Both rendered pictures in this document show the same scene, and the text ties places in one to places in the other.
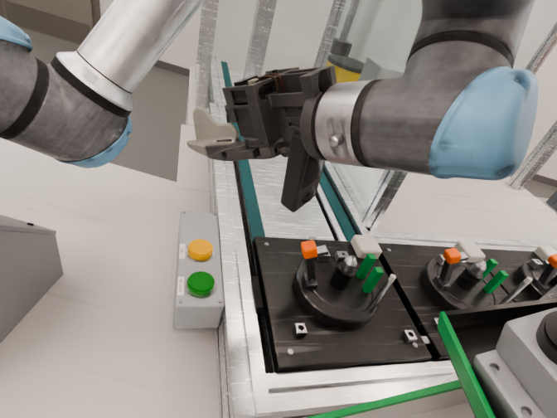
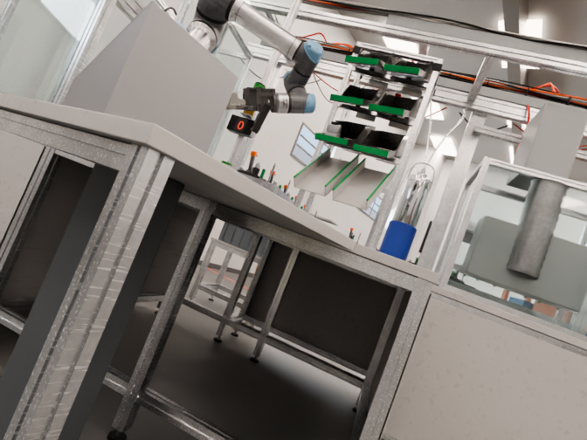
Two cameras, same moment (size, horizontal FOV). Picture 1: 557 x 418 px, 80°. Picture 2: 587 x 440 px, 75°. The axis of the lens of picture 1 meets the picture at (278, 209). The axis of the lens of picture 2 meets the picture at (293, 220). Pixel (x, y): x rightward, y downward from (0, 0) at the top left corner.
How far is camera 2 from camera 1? 132 cm
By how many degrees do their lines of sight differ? 63
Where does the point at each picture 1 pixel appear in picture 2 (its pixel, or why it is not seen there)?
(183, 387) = not seen: hidden behind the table
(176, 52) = not seen: outside the picture
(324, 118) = (281, 98)
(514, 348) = (330, 127)
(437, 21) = (296, 84)
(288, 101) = (266, 94)
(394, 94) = (295, 94)
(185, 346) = not seen: hidden behind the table
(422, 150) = (304, 104)
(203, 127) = (234, 99)
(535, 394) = (334, 131)
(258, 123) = (258, 99)
